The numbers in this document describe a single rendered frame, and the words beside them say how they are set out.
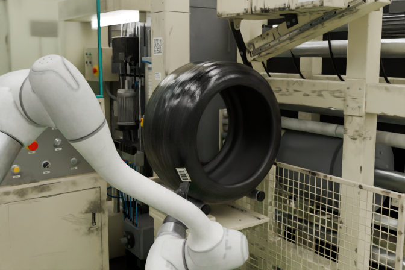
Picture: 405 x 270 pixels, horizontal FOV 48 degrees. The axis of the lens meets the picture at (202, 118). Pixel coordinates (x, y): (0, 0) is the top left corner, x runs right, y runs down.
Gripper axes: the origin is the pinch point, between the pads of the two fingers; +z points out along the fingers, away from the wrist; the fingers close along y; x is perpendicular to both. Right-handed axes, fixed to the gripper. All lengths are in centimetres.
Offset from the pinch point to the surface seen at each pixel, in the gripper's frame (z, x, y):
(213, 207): 33.0, -7.7, 35.1
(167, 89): 27.5, 1.0, -26.3
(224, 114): 78, 2, 15
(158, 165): 15.1, -11.8, -3.6
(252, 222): 18.1, 10.7, 36.0
